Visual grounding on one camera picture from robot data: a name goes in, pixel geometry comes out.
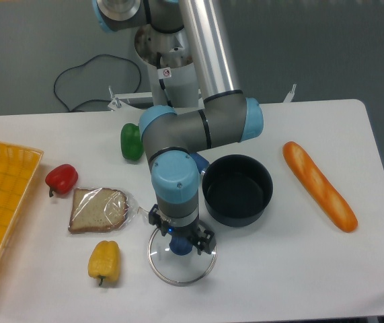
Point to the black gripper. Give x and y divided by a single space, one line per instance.
186 233

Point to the glass lid blue knob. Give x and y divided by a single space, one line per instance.
176 261

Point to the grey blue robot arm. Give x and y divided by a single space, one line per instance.
169 139

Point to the yellow bell pepper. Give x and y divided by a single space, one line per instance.
104 262

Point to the bread slice in plastic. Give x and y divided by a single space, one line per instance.
103 210

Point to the green bell pepper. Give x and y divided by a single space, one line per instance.
130 142

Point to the red bell pepper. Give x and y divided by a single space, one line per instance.
61 180

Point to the orange baguette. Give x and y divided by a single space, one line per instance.
330 201

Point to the dark saucepan blue handle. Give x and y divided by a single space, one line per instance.
236 188

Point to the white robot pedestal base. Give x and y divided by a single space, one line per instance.
169 63

